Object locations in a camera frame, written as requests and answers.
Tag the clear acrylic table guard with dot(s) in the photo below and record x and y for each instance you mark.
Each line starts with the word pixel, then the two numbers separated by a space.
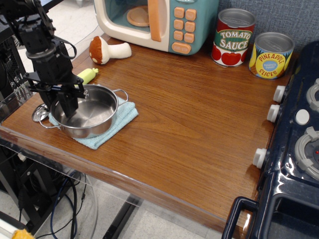
pixel 183 150

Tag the tomato sauce can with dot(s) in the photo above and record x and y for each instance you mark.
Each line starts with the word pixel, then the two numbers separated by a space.
pixel 233 34

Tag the white stove knob middle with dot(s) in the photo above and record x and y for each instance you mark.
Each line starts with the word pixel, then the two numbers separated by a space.
pixel 273 113

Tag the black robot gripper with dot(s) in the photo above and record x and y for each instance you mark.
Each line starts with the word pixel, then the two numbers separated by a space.
pixel 53 79

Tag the dark blue toy stove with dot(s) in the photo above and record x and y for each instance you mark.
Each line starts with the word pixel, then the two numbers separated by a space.
pixel 287 206

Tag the toy microwave teal cream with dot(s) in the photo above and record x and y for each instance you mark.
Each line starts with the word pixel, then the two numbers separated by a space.
pixel 175 26

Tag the pineapple slices can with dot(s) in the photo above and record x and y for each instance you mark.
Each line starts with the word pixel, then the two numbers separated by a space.
pixel 271 55

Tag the green handled ice cream scoop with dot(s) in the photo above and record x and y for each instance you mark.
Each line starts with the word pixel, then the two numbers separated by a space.
pixel 42 111

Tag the white stove knob bottom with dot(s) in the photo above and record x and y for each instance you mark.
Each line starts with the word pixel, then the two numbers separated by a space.
pixel 259 157

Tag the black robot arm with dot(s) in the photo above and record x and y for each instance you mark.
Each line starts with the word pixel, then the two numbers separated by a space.
pixel 32 27

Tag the plush mushroom toy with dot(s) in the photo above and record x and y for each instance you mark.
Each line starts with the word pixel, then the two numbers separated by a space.
pixel 101 52

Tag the white stove knob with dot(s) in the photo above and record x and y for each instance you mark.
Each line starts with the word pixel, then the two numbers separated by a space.
pixel 259 157
pixel 273 113
pixel 279 93

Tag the white stove knob top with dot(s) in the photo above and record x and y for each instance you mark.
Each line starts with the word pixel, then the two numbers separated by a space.
pixel 279 93

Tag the silver steel pot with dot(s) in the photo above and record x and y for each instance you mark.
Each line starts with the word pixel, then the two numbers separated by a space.
pixel 95 115

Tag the light blue folded rag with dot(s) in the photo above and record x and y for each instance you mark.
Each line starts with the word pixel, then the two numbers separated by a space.
pixel 124 115

